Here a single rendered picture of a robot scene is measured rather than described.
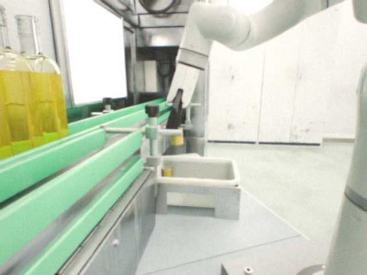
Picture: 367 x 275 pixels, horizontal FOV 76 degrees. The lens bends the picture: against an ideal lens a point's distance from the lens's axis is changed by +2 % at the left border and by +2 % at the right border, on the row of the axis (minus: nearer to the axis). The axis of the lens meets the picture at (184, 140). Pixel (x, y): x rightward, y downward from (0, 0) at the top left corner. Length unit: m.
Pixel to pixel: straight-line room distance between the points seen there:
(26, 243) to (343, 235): 0.29
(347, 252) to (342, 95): 4.76
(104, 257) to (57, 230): 0.07
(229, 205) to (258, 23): 0.43
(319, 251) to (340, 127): 4.68
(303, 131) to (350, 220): 4.09
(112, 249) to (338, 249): 0.25
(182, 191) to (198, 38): 0.35
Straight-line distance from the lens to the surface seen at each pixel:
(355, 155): 0.29
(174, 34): 1.33
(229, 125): 4.11
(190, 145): 1.34
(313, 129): 4.43
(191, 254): 0.47
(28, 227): 0.22
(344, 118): 5.11
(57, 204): 0.24
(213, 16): 0.55
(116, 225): 0.33
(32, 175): 0.33
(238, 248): 0.49
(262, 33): 0.63
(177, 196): 0.55
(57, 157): 0.36
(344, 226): 0.31
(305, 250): 0.47
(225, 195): 0.54
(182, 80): 0.56
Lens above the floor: 1.05
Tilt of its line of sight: 14 degrees down
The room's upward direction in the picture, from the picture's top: straight up
